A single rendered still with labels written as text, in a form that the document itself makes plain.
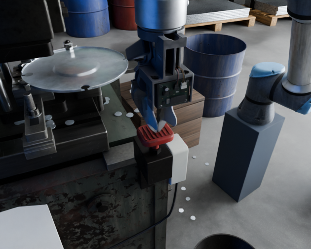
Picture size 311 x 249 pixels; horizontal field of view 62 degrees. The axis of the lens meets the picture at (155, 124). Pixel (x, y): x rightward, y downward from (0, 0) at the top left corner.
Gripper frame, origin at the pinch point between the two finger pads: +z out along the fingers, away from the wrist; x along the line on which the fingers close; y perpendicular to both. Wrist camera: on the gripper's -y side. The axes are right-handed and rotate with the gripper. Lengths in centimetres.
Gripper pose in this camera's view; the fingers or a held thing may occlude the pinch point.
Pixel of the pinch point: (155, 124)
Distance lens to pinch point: 52.5
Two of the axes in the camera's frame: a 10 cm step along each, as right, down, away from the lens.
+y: 3.9, 5.6, -7.4
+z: 0.0, 8.0, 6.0
